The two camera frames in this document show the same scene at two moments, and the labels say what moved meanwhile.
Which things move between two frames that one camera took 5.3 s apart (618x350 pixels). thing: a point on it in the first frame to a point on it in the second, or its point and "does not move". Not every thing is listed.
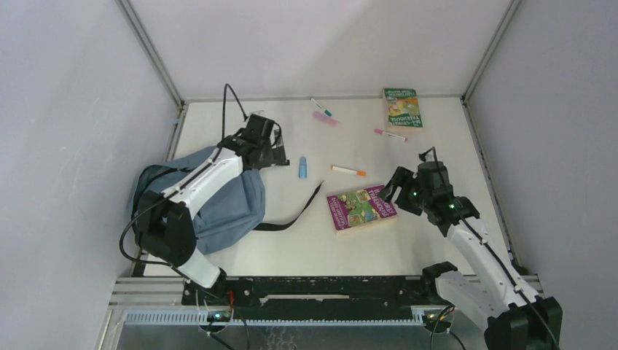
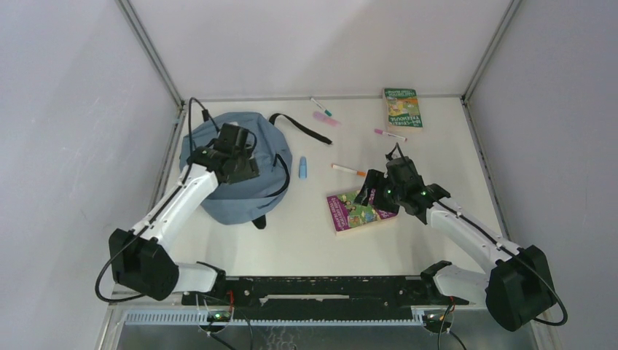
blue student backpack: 236,212 to 253,199
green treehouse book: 402,109 does not move
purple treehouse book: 355,209 does not move
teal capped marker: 328,113 does not move
